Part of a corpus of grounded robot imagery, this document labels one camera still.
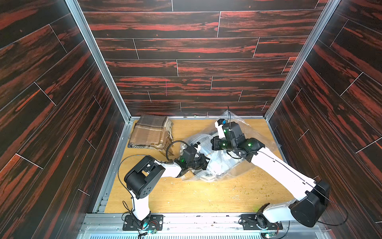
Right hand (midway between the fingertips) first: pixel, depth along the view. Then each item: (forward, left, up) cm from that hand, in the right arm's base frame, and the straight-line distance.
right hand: (214, 138), depth 79 cm
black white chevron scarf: (+6, +54, -18) cm, 57 cm away
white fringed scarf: (-4, -5, -18) cm, 19 cm away
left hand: (-5, -1, -16) cm, 17 cm away
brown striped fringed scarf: (+15, +39, -14) cm, 44 cm away
